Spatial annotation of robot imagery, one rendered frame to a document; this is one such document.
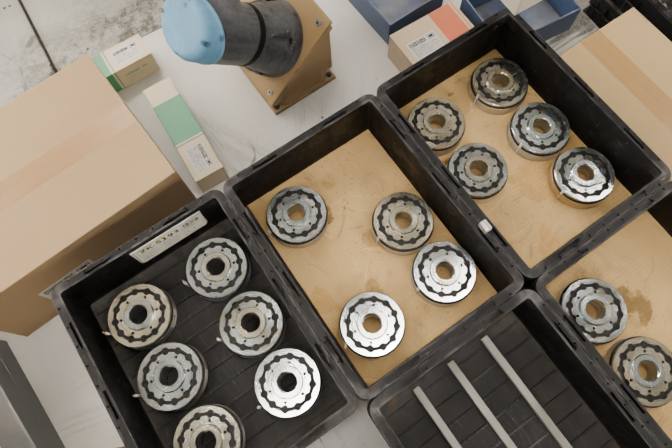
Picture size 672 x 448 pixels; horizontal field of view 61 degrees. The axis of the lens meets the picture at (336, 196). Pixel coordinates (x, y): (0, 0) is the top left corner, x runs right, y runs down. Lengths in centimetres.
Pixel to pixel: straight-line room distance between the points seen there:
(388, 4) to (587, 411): 91
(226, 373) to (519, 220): 55
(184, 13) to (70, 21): 148
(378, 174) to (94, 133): 50
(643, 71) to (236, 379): 89
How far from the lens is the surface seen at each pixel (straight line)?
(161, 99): 123
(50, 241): 102
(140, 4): 242
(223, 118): 124
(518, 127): 106
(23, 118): 114
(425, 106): 105
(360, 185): 100
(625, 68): 119
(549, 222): 104
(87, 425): 117
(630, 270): 106
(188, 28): 101
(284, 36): 111
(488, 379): 96
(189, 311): 99
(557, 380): 99
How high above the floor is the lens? 177
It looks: 70 degrees down
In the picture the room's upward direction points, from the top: 5 degrees counter-clockwise
